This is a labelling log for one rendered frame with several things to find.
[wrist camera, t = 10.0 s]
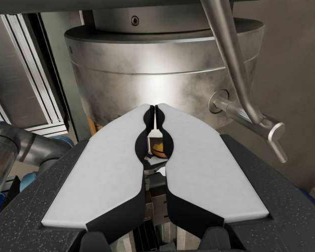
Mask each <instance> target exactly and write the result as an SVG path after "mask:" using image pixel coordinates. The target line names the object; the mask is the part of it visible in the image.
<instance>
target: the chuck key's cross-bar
mask: <svg viewBox="0 0 315 252"><path fill-rule="evenodd" d="M200 1H201V4H202V7H203V9H204V12H205V15H206V17H207V20H208V23H209V25H210V28H211V30H212V33H213V36H214V38H215V41H216V44H217V46H218V49H219V52H220V54H221V57H222V60H223V62H224V65H225V68H226V70H227V73H228V75H229V78H230V81H231V83H232V86H233V89H234V91H235V94H236V97H237V99H238V102H239V103H240V105H241V107H242V108H243V110H244V111H245V113H246V114H247V116H248V117H249V119H250V120H251V121H252V123H253V124H254V125H257V124H260V123H261V122H262V121H263V120H264V116H263V115H262V113H261V111H260V109H259V108H258V106H257V104H256V103H255V101H254V99H253V97H252V93H251V89H250V85H249V81H248V77H247V72H246V68H245V64H244V60H243V56H242V52H241V48H240V44H239V39H238V35H237V31H236V27H235V23H234V19H233V15H232V11H231V7H230V2H229V0H200ZM262 138H263V137H262ZM263 139H264V141H265V142H266V144H267V145H268V147H269V148H270V150H271V151H272V153H273V154H274V155H275V157H276V158H277V160H278V161H279V162H280V163H285V162H286V161H287V160H288V158H287V156H286V154H285V152H284V151H283V149H282V147H281V145H280V144H279V142H278V141H274V142H270V141H268V140H266V139H265V138H263Z"/></svg>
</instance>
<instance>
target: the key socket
mask: <svg viewBox="0 0 315 252"><path fill-rule="evenodd" d="M219 95H221V96H222V97H223V98H225V99H227V100H228V92H227V91H226V90H225V89H221V90H218V91H217V92H215V93H214V94H213V95H212V97H211V98H210V100H209V103H208V109H209V111H210V112H212V113H217V112H219V111H221V110H222V109H220V108H219V107H218V108H217V107H216V106H215V105H214V104H213V102H214V101H215V99H216V98H217V97H218V96H219Z"/></svg>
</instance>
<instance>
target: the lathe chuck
mask: <svg viewBox="0 0 315 252"><path fill-rule="evenodd" d="M259 54H260V51H259V53H258V54H257V55H256V56H254V57H252V58H251V59H248V60H246V61H244V66H245V70H246V74H247V78H248V82H249V86H250V90H252V86H253V81H254V77H255V72H256V68H257V63H258V58H259ZM70 61H71V65H72V68H73V72H74V76H75V80H76V84H77V87H78V91H79V95H80V99H81V102H82V106H83V110H84V112H85V114H86V115H87V116H88V117H89V118H90V119H91V120H92V121H93V122H95V123H96V124H98V125H100V126H102V127H104V126H106V125H107V124H109V123H110V122H112V121H114V120H115V118H117V117H118V116H119V115H120V116H123V115H125V114H126V113H128V112H130V111H132V110H134V109H136V108H137V107H139V106H141V105H143V104H150V105H154V106H155V105H158V104H160V103H165V104H167V105H170V106H172V107H174V108H176V109H178V110H180V111H183V112H185V113H187V114H189V115H191V116H194V117H196V118H197V119H199V120H201V121H203V122H204V123H206V124H207V125H209V126H210V127H212V128H213V129H214V130H215V129H218V128H221V127H223V126H225V125H227V124H229V123H231V122H233V121H234V120H233V119H231V118H229V117H228V116H227V115H226V111H224V110H221V111H219V112H216V113H213V112H210V111H209V101H210V99H211V97H212V96H213V94H214V93H216V92H217V91H219V90H226V91H227V93H228V100H229V101H231V102H233V101H238V98H237V96H236V93H235V91H234V88H233V85H232V83H231V80H230V77H229V75H228V72H227V69H226V67H220V68H214V69H208V70H201V71H192V72H180V73H156V74H142V73H120V72H110V71H102V70H97V69H92V68H88V67H84V66H81V65H79V64H77V63H75V62H73V61H72V60H71V59H70ZM162 137H163V135H162V133H161V132H160V131H159V129H157V126H156V115H155V117H154V129H153V130H151V132H150V133H149V135H148V138H162Z"/></svg>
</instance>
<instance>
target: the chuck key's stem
mask: <svg viewBox="0 0 315 252"><path fill-rule="evenodd" d="M213 104H214V105H215V106H216V108H220V109H222V110H223V111H225V112H226V115H227V117H229V118H231V119H232V120H234V121H236V122H237V123H239V124H241V125H242V126H244V127H246V128H247V129H249V130H251V131H252V132H254V133H256V134H258V135H259V136H261V137H263V138H264V139H266V140H268V141H269V142H275V141H277V140H279V139H280V138H281V137H282V135H283V134H284V132H285V129H286V127H285V124H284V123H283V122H281V121H279V120H277V119H275V118H273V117H271V116H269V115H267V114H264V113H262V112H261V113H262V115H263V117H264V119H263V121H262V122H261V123H259V124H253V123H252V121H251V120H250V118H249V117H248V115H247V114H246V112H245V111H244V109H243V108H242V106H241V105H240V103H239V101H237V100H235V101H230V100H228V99H226V98H224V97H222V96H221V95H219V96H218V97H217V98H216V99H215V101H214V102H213Z"/></svg>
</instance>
